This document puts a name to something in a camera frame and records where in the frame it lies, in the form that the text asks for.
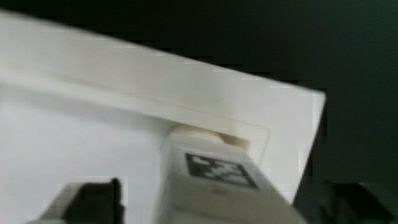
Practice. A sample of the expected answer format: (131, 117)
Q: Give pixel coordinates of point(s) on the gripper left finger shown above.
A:
(86, 204)

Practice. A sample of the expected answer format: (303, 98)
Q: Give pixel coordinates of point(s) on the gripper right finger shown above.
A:
(358, 203)

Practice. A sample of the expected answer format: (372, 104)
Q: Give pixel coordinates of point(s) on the white square tabletop part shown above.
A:
(97, 96)

